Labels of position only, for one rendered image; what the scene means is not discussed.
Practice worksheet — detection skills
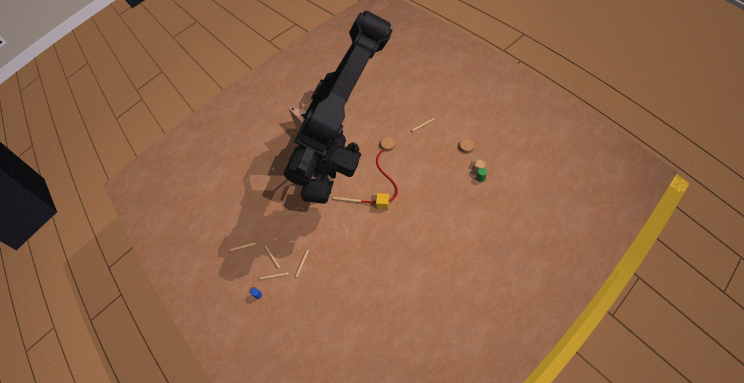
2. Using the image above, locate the green cylinder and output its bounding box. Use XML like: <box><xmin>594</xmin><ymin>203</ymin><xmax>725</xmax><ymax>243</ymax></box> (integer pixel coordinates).
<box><xmin>477</xmin><ymin>167</ymin><xmax>487</xmax><ymax>182</ymax></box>

